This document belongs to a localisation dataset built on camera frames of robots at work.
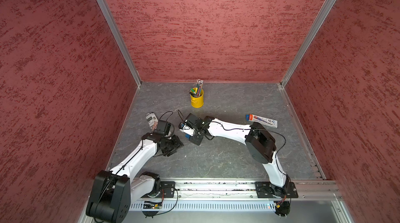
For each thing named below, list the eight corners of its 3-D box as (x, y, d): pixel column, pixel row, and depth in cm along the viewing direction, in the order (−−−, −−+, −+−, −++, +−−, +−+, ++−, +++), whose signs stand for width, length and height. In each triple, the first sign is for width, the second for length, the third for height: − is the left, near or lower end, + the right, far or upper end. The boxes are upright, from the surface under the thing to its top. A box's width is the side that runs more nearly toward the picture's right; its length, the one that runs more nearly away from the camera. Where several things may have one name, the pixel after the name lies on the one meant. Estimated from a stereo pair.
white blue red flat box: (245, 120, 103) (246, 118, 101) (246, 114, 106) (247, 112, 104) (276, 128, 99) (277, 126, 97) (276, 121, 102) (277, 120, 100)
